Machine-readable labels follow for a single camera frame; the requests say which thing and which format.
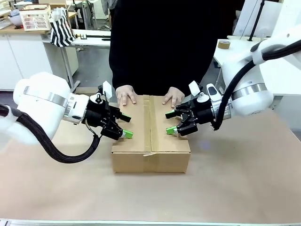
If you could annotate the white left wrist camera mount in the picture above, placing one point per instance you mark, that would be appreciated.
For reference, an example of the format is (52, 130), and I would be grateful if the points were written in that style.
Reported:
(107, 88)

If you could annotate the black stand pole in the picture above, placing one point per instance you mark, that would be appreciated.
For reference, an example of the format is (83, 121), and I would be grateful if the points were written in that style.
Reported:
(255, 18)

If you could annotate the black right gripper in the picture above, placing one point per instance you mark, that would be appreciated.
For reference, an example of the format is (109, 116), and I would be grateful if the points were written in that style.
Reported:
(203, 111)

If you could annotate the white side table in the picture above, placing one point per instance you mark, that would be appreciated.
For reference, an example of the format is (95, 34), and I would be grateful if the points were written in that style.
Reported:
(289, 84)

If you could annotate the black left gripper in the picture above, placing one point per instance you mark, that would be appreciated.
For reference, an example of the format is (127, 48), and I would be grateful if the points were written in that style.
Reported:
(97, 115)

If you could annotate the person's right hand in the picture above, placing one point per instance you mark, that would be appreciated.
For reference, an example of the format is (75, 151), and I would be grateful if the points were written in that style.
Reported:
(126, 96)

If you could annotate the brown cardboard box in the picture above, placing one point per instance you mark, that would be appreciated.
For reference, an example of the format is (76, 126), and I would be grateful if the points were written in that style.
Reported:
(150, 150)

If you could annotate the black white striped bag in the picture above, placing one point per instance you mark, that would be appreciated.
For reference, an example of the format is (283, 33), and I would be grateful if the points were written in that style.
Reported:
(61, 30)

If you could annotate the person's left hand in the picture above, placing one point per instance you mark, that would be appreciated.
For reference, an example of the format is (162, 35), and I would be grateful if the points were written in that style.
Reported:
(174, 97)

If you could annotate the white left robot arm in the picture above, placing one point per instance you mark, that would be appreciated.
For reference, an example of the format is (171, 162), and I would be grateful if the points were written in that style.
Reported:
(40, 94)

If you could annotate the long black tripod rod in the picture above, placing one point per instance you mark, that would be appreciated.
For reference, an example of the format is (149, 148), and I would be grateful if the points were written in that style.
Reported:
(96, 36)

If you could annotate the person in black sweater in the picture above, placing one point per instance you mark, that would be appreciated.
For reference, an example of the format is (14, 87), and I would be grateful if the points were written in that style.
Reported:
(164, 47)

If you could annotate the small cardboard box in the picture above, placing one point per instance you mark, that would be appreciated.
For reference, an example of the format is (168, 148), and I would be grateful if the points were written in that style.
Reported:
(85, 90)

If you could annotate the brown tape roll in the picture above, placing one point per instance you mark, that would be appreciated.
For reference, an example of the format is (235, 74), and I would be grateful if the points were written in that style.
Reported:
(224, 44)

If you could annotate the white low cabinet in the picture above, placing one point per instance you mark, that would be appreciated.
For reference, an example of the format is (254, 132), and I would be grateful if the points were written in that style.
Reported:
(28, 58)

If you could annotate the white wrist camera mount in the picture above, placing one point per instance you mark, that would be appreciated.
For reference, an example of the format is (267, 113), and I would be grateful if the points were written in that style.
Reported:
(194, 87)
(107, 88)

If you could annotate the white background table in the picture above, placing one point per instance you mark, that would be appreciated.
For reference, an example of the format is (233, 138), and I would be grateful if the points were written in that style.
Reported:
(94, 42)

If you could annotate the cream plastic basket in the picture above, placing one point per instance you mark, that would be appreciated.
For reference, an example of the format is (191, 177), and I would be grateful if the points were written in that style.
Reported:
(35, 20)

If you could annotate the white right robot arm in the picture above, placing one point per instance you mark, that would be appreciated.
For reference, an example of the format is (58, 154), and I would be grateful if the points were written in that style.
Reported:
(254, 94)

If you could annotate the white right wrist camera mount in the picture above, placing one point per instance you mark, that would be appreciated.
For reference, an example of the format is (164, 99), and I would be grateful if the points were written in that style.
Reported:
(194, 87)

